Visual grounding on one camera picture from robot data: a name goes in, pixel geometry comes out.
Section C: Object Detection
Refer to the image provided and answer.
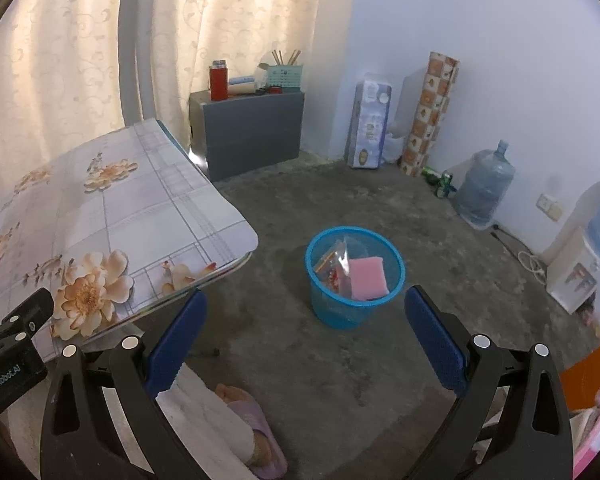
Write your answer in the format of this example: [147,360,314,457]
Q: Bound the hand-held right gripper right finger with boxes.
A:
[404,285,573,480]

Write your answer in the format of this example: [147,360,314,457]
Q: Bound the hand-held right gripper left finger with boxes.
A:
[40,289,208,480]

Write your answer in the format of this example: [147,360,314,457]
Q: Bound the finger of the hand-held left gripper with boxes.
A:
[0,287,56,359]

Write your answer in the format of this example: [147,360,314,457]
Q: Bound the pink sponge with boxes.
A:
[347,256,390,302]

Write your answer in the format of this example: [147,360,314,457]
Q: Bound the blue plastic basket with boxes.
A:
[305,226,406,331]

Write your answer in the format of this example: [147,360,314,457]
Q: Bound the clear plastic bag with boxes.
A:
[332,237,371,301]

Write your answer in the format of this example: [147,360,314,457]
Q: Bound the white fluffy pants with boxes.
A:
[157,365,256,466]

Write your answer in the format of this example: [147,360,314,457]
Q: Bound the pink slipper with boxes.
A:
[215,384,288,478]

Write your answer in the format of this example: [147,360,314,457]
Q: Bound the floral tablecloth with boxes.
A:
[0,118,260,361]

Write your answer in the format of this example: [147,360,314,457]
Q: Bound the white water dispenser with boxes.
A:
[545,227,600,315]

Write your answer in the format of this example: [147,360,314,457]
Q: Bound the orange furniture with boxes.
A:
[560,330,600,411]

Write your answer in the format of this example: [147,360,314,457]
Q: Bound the small white plastic bag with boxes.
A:
[385,120,412,163]

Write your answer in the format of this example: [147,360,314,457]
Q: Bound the grey cabinet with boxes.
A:
[189,89,306,182]

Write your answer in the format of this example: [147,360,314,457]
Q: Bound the orange patterned roll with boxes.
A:
[399,51,461,177]

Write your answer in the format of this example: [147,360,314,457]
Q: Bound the tissue roll pack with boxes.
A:
[345,74,393,169]

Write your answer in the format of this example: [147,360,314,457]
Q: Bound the red thermos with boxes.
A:
[209,60,229,102]

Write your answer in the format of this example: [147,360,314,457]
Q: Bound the white and blue roll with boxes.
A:
[228,76,258,96]

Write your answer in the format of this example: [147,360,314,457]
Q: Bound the teal utensil holder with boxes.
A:
[266,62,304,92]

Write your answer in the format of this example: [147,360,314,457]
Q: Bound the black cable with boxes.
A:
[490,225,531,257]

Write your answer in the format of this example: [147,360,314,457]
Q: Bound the white cable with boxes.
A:
[517,251,548,277]

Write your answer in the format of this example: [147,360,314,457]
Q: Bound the wall socket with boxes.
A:
[537,194,563,221]

